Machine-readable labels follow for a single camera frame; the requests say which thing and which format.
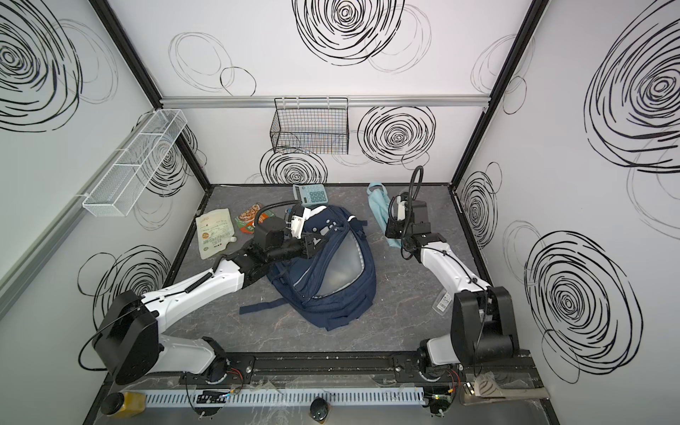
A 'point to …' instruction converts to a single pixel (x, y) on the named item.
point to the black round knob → (320, 409)
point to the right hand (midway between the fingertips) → (388, 220)
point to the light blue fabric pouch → (378, 196)
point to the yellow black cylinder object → (123, 405)
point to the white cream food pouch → (215, 231)
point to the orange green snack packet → (246, 220)
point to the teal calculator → (310, 194)
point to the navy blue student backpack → (335, 289)
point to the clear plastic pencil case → (443, 302)
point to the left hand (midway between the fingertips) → (329, 239)
